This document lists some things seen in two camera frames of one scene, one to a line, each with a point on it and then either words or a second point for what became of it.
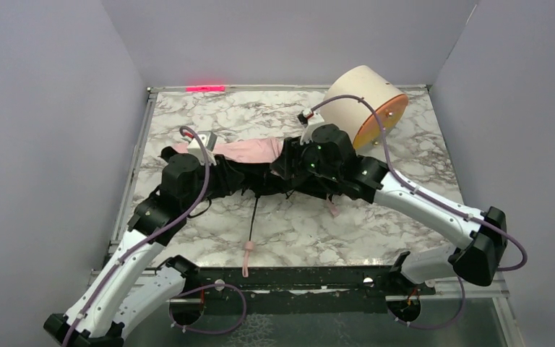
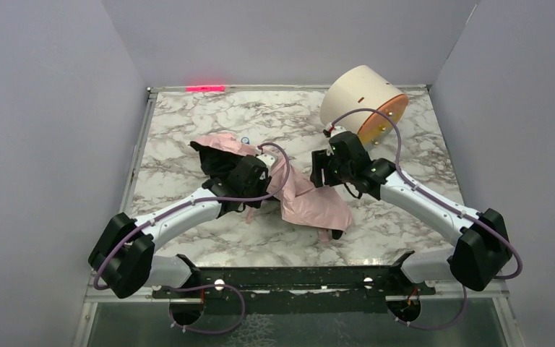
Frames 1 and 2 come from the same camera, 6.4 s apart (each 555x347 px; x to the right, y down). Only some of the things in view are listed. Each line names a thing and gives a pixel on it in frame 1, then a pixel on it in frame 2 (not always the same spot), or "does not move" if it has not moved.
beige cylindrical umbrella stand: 385,95 does not move
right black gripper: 286,160 → 319,167
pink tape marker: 206,89 does not move
